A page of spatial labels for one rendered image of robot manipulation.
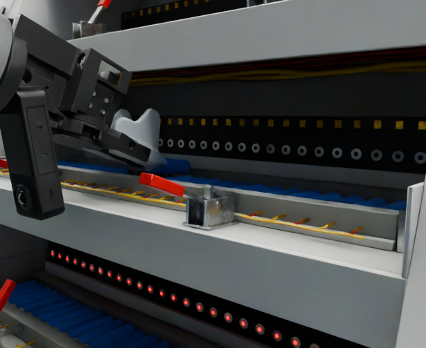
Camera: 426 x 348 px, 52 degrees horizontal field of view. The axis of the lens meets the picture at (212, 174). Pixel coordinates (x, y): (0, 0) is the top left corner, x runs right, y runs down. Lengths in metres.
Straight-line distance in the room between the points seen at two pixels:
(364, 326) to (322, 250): 0.05
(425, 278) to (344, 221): 0.09
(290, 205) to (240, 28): 0.16
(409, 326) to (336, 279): 0.05
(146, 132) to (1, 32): 0.18
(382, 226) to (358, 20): 0.15
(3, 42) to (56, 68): 0.07
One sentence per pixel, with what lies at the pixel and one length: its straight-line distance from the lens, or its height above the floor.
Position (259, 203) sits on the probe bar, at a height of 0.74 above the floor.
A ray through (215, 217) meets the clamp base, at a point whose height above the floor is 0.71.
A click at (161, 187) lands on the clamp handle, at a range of 0.31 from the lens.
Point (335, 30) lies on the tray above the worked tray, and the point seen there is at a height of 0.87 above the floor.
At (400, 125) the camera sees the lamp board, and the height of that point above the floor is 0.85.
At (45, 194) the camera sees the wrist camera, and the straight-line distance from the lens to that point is 0.41.
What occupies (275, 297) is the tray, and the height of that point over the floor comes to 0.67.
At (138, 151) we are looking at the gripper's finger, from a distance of 0.44.
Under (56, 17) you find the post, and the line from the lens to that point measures 0.80.
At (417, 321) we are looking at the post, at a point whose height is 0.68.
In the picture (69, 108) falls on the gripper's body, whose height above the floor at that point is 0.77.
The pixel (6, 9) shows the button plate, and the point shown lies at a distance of 0.81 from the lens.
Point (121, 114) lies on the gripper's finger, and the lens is 0.51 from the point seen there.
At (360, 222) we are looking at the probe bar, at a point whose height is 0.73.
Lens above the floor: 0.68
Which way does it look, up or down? 11 degrees up
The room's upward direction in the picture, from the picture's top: 15 degrees clockwise
